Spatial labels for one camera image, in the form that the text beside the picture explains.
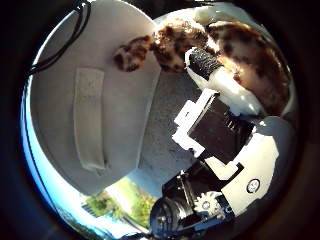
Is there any white rectangular container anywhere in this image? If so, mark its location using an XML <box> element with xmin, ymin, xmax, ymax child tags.
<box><xmin>29</xmin><ymin>0</ymin><xmax>162</xmax><ymax>197</ymax></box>

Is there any brown spotted plush toy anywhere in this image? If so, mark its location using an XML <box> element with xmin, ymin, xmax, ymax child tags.
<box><xmin>112</xmin><ymin>19</ymin><xmax>292</xmax><ymax>117</ymax></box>

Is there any thin black cable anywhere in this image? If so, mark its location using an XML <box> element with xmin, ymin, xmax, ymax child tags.
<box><xmin>27</xmin><ymin>0</ymin><xmax>92</xmax><ymax>77</ymax></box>

